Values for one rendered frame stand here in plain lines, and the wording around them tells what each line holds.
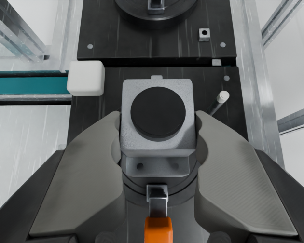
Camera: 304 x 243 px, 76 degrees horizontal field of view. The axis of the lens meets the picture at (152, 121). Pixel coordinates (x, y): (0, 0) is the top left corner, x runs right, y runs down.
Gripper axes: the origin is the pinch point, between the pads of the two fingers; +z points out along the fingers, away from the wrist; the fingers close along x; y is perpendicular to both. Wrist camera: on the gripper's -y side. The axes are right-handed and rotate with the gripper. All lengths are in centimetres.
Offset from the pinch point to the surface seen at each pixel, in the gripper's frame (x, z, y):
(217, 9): 10.0, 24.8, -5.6
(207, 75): 7.4, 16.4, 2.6
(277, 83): 24.6, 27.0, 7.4
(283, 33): 28.1, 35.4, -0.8
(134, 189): -2.5, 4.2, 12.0
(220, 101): 5.4, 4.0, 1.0
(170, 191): 1.6, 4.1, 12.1
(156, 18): 0.2, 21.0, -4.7
